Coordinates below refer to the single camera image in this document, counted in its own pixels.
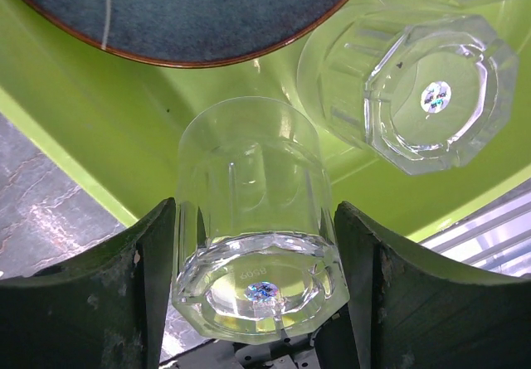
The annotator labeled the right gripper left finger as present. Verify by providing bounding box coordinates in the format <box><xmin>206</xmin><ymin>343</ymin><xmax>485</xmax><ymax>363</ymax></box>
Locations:
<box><xmin>1</xmin><ymin>198</ymin><xmax>176</xmax><ymax>368</ymax></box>

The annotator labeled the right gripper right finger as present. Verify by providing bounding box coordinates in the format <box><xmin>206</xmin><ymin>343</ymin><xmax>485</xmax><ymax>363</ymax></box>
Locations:
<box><xmin>334</xmin><ymin>201</ymin><xmax>530</xmax><ymax>368</ymax></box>

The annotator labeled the clear plastic cup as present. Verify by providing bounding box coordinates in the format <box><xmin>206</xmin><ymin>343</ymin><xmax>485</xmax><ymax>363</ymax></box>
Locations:
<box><xmin>296</xmin><ymin>6</ymin><xmax>519</xmax><ymax>175</ymax></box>
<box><xmin>172</xmin><ymin>96</ymin><xmax>349</xmax><ymax>344</ymax></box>

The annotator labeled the blue ceramic plate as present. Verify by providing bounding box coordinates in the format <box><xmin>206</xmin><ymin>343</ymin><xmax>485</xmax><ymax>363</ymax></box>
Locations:
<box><xmin>23</xmin><ymin>0</ymin><xmax>348</xmax><ymax>69</ymax></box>

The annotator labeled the green plastic tray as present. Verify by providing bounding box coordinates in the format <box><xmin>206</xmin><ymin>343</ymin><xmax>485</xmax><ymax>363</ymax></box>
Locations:
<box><xmin>1</xmin><ymin>0</ymin><xmax>530</xmax><ymax>240</ymax></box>

